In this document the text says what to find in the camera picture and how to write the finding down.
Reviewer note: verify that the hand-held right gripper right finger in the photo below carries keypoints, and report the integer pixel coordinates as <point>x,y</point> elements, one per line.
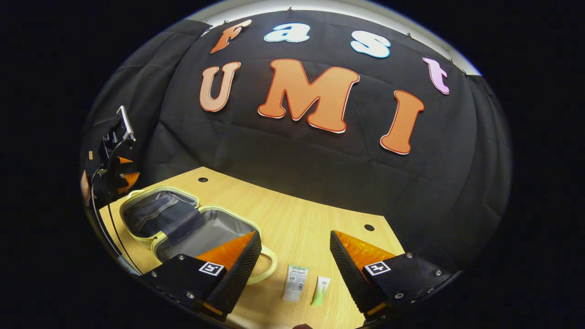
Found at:
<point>352,278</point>

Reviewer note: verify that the white skin care tube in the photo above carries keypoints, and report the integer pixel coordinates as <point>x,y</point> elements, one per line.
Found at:
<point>295,283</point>

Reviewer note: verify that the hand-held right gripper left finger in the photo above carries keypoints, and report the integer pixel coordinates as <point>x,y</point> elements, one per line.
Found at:
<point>237,278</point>

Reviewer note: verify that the row of black cloth clips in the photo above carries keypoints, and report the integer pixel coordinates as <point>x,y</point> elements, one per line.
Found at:
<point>289,8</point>

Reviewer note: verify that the small green skin care tube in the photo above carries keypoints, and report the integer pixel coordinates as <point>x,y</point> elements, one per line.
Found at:
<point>321,292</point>

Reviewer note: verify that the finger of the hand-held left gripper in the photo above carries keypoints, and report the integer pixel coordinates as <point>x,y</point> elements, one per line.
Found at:
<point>124,161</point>
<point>128,180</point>

